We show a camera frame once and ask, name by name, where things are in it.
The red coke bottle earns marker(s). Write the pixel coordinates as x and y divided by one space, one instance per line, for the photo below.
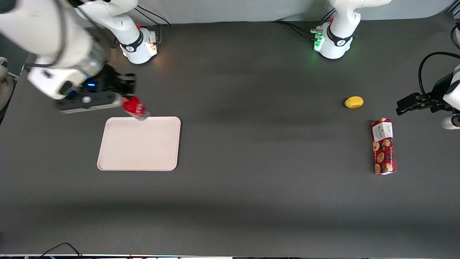
134 106

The red cookie box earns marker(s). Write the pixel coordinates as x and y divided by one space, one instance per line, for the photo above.
383 147

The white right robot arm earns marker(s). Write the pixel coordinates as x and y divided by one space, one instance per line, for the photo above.
43 32

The beige plastic tray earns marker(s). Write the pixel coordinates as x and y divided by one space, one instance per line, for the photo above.
139 147

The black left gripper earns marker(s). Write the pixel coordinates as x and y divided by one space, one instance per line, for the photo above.
434 94

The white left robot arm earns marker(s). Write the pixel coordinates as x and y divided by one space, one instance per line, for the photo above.
341 32

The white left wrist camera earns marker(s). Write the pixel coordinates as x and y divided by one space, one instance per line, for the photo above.
451 122

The yellow lemon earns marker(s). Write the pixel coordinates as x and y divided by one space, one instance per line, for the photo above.
354 102

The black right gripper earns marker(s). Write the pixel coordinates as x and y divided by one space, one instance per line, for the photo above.
109 80

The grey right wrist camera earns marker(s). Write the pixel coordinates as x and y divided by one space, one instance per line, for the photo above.
88 103

